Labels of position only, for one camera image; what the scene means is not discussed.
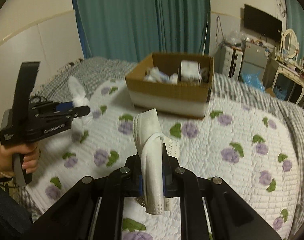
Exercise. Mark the small cardboard box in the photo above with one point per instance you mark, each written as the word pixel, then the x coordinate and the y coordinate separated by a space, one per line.
pixel 270 92

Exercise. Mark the white quilted floral blanket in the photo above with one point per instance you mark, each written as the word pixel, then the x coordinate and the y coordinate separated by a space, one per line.
pixel 216 142

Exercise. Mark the white oval mirror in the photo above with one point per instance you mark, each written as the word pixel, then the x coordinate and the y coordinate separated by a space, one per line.
pixel 290 41

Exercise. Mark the white face mask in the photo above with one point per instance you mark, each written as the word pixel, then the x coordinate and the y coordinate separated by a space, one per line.
pixel 152 135

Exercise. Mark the white gauze roll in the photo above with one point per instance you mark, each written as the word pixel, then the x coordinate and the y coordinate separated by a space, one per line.
pixel 174 78

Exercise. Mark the dark bordered packet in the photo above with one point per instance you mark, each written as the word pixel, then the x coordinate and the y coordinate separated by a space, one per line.
pixel 190 71

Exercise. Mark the white knotted cloth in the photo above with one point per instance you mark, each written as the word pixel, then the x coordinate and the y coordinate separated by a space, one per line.
pixel 78 97

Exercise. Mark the grey checked bedsheet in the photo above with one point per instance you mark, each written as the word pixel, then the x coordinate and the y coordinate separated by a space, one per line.
pixel 104 65

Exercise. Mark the narrow teal curtain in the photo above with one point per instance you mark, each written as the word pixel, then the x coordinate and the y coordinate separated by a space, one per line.
pixel 301 17

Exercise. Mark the black wall television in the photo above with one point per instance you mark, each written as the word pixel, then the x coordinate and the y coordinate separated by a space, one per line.
pixel 261 21

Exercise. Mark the white plastic bag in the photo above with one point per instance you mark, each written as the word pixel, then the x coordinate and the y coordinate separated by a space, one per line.
pixel 152 76

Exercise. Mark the person's left forearm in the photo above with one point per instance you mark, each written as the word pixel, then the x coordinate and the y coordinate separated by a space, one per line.
pixel 7 205

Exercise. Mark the wide teal curtain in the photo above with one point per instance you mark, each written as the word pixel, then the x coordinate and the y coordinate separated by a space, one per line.
pixel 129 17

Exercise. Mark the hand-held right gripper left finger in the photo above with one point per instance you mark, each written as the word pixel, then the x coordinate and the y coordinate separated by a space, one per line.
pixel 132 180

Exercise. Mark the white dressing table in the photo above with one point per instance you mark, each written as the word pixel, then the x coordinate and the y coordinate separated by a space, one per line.
pixel 291 73

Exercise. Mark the blue storage box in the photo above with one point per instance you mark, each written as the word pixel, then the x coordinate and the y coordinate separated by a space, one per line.
pixel 281 90

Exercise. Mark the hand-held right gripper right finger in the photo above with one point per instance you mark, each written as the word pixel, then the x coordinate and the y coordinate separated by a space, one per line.
pixel 170 177

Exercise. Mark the clear plastic bag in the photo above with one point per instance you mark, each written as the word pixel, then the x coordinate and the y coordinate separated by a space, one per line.
pixel 233 37

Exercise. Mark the blue white tube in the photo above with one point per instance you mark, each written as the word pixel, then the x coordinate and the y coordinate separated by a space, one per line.
pixel 165 76

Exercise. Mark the small grey fridge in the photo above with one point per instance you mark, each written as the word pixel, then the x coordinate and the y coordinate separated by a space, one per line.
pixel 254 55

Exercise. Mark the blue plastic bag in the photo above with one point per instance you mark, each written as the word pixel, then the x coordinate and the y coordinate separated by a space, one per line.
pixel 251 78

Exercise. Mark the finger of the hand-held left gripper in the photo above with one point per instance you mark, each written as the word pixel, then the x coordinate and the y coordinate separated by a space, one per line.
pixel 64 106
pixel 79 110

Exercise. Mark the person's left hand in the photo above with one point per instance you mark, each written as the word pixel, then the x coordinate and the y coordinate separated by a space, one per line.
pixel 30 162

